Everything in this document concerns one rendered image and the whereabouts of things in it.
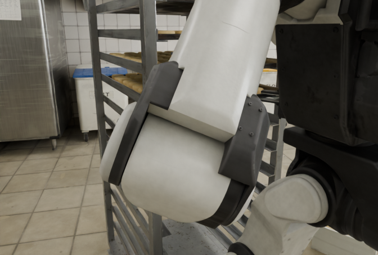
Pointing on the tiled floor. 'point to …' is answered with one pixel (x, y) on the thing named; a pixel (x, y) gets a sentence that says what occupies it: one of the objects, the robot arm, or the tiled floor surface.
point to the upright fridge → (34, 62)
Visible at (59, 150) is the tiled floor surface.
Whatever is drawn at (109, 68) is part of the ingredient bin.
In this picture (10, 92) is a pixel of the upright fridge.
